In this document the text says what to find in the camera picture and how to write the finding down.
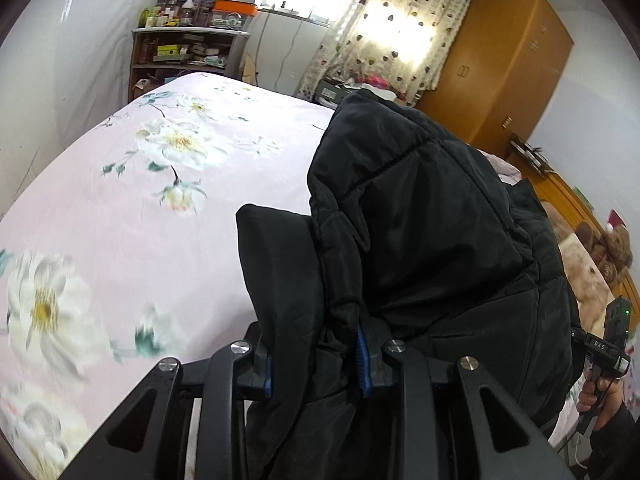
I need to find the orange wooden wardrobe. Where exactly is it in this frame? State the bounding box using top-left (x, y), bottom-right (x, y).
top-left (416, 0), bottom-right (574, 158)

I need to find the brown teddy bear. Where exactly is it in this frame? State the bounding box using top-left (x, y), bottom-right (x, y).
top-left (575, 222), bottom-right (634, 289)

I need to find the heart pattern curtain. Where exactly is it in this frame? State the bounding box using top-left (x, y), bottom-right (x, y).
top-left (295, 0), bottom-right (471, 106)

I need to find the wooden shelf with clutter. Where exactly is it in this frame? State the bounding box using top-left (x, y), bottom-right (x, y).
top-left (128, 0), bottom-right (250, 101)

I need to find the black padded jacket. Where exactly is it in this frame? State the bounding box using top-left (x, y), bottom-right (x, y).
top-left (236, 90), bottom-right (582, 479)

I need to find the person's right hand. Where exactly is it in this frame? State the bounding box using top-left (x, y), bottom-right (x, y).
top-left (577, 370), bottom-right (624, 431)

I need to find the wooden headboard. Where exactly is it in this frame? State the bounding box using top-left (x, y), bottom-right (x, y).
top-left (506, 131), bottom-right (640, 321)

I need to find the pink floral bed sheet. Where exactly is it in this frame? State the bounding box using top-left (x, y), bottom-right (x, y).
top-left (1, 74), bottom-right (335, 479)

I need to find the clothes pile by window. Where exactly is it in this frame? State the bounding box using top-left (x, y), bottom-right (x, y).
top-left (312, 74), bottom-right (405, 110)

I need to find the brown bear print blanket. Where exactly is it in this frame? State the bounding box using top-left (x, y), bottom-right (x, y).
top-left (542, 202), bottom-right (614, 337)

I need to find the orange storage box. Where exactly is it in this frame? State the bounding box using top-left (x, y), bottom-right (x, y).
top-left (210, 0), bottom-right (259, 30)

